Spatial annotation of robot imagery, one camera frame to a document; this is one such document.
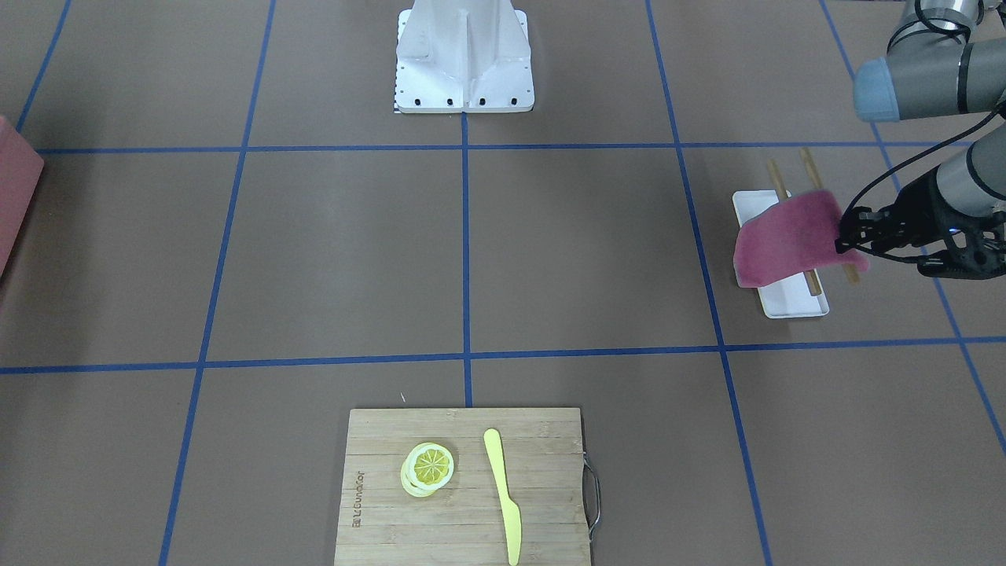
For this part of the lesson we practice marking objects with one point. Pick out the bamboo cutting board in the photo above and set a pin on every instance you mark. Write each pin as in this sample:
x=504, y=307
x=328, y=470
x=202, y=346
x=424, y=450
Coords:
x=461, y=522

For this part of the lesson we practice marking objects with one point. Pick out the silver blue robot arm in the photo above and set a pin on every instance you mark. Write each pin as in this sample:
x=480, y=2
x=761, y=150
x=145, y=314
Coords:
x=934, y=68

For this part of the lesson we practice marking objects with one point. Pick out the yellow plastic knife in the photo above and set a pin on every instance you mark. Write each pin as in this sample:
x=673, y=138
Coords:
x=511, y=514

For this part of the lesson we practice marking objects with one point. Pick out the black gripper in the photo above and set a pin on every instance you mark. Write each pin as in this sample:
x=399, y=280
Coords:
x=916, y=210

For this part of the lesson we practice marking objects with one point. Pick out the yellow lemon slices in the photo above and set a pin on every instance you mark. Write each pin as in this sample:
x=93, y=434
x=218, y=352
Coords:
x=426, y=468

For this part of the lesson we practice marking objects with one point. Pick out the pink plastic bin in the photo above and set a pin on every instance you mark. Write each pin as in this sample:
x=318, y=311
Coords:
x=21, y=167

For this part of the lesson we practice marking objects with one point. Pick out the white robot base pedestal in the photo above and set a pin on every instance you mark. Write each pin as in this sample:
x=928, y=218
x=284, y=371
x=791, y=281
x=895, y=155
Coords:
x=463, y=56

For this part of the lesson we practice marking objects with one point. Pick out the white rectangular tray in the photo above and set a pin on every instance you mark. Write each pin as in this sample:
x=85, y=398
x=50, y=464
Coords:
x=787, y=298

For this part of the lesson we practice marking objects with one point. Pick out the magenta wiping cloth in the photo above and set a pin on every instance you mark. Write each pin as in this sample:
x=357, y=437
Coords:
x=791, y=238

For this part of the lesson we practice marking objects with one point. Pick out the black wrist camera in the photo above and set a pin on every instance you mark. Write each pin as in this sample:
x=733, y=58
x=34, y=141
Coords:
x=980, y=257

